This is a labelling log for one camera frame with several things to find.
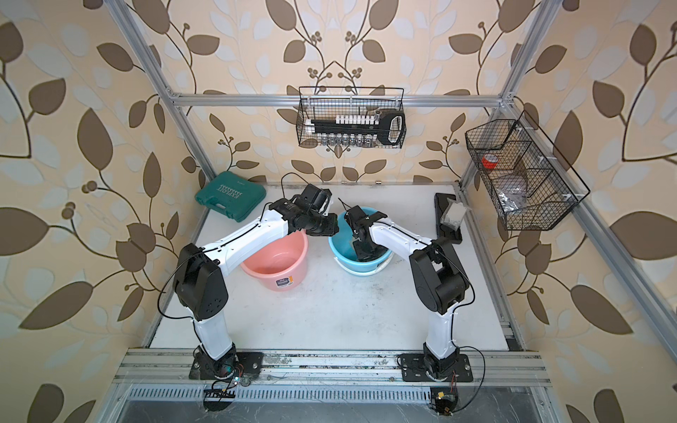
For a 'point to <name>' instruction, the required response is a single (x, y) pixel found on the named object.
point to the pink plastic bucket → (281, 266)
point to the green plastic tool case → (233, 195)
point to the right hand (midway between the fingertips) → (371, 252)
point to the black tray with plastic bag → (442, 230)
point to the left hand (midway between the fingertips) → (336, 225)
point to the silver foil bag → (511, 200)
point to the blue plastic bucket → (343, 251)
